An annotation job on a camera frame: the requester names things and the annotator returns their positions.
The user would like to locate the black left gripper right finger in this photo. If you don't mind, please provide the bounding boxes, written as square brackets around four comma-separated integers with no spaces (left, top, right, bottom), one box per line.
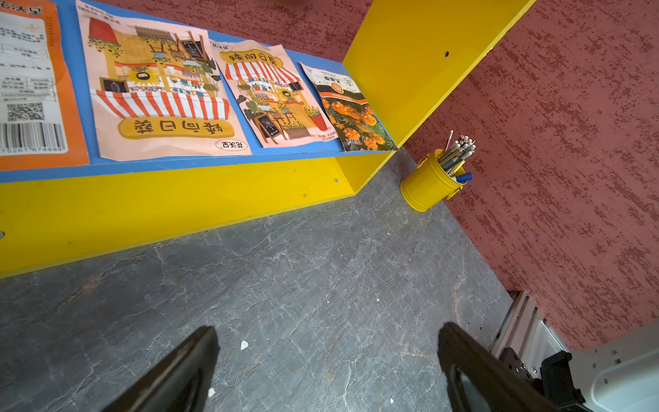
[438,323,557,411]

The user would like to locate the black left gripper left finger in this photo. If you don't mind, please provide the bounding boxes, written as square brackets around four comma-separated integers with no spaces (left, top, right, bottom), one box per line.
[104,326,220,411]

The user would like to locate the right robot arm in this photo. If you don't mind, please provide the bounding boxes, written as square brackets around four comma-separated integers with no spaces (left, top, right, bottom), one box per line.
[491,321,658,411]

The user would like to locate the orange bordered seed bag lower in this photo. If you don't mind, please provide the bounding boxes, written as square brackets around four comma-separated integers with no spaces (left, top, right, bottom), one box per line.
[1,0,89,172]

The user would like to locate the pink shop seed bag lower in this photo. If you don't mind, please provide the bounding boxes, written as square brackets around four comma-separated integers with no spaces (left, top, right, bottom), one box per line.
[77,1,252,161]

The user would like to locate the marigold seed bag lower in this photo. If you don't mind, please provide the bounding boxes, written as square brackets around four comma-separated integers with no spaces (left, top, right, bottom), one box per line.
[300,64,398,152]

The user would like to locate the yellow wooden shelf unit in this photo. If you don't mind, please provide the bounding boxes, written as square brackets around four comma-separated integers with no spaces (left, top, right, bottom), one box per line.
[1,1,530,277]

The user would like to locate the yellow pen holder cup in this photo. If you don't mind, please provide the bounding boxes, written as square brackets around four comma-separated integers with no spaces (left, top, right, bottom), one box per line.
[400,131,476,213]

